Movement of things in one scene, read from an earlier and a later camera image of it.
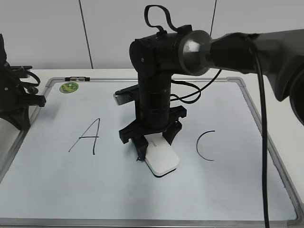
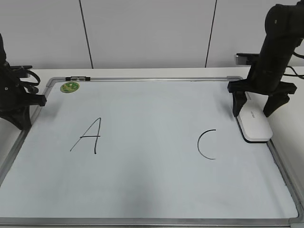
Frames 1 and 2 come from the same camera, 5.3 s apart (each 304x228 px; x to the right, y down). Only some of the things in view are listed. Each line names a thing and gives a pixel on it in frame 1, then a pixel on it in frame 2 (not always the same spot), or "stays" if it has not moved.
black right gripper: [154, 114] to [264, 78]
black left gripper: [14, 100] stays
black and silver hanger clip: [77, 78] stays
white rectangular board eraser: [160, 157] to [254, 126]
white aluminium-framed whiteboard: [72, 171] stays
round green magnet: [69, 87] stays
